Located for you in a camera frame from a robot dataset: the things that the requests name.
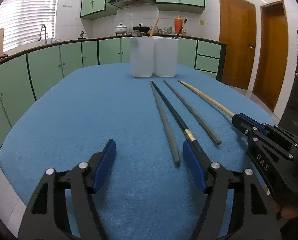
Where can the silver cooking pot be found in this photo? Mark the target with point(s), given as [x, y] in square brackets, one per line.
[120, 29]

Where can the wooden chopstick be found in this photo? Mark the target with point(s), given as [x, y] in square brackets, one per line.
[206, 97]
[154, 28]

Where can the red thermos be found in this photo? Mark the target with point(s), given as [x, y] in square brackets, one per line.
[178, 25]

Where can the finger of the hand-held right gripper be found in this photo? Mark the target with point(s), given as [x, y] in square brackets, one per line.
[259, 126]
[240, 123]

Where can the white window blinds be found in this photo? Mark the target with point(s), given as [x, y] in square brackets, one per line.
[26, 12]

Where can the silver kitchen faucet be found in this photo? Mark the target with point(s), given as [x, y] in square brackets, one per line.
[45, 33]

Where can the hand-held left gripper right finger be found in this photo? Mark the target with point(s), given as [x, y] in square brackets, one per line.
[194, 167]

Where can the white two-compartment utensil holder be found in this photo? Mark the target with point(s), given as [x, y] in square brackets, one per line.
[141, 57]

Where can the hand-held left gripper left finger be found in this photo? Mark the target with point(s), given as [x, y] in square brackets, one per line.
[104, 165]

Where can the black wok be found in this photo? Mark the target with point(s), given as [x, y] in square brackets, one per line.
[141, 28]

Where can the person's right hand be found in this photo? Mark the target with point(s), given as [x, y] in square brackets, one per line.
[289, 212]

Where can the black range hood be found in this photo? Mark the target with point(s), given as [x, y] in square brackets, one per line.
[131, 1]

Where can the blue tablecloth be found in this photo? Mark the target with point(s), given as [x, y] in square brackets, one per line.
[88, 110]

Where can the silver kettle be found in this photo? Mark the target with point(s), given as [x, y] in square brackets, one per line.
[82, 34]

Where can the grey chopstick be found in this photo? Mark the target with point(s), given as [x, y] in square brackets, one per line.
[191, 110]
[164, 122]

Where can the black chopstick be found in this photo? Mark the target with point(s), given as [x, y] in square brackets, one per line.
[181, 28]
[174, 112]

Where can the red cloth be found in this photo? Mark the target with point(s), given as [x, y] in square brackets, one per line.
[2, 56]

